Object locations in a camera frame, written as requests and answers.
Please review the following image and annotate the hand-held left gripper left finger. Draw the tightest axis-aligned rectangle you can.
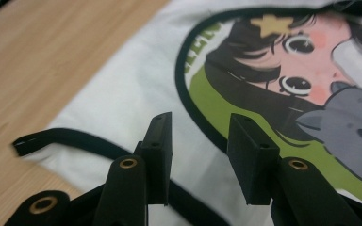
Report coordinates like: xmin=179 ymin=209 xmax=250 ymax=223
xmin=135 ymin=111 xmax=173 ymax=206

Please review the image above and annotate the white printed tank top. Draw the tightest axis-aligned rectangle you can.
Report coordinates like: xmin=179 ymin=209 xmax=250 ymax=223
xmin=11 ymin=0 xmax=362 ymax=226

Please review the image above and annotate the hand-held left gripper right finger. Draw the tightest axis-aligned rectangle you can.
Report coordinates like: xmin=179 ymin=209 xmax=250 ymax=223
xmin=226 ymin=113 xmax=281 ymax=205

